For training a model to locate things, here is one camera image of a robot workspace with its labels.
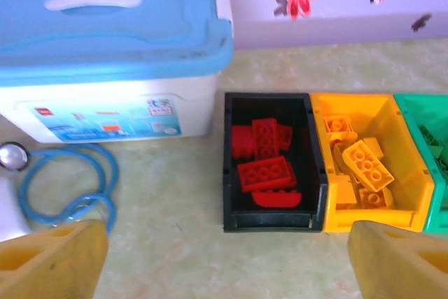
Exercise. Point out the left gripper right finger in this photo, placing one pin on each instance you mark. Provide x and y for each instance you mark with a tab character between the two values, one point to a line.
402	264

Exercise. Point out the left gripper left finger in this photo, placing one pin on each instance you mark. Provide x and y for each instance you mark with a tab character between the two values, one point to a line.
52	260

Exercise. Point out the small yellow lego brick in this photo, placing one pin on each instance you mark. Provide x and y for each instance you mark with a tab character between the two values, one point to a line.
376	198

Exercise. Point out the green lego brick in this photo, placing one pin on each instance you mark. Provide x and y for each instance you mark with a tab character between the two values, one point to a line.
442	160
430	138

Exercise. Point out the red lego brick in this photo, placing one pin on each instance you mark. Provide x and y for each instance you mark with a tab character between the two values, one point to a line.
266	174
267	138

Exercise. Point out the green plastic bin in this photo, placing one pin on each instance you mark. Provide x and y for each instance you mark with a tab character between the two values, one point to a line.
439	201

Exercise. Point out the blue stethoscope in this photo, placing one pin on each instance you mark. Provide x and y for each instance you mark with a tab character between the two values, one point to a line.
12	155

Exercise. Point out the yellow plastic bin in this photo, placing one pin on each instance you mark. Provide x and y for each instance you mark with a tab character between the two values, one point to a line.
406	145

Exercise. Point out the black plastic bin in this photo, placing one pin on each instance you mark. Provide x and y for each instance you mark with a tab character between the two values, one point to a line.
273	220

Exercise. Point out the white storage box blue lid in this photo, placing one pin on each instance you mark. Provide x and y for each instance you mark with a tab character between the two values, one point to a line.
105	50

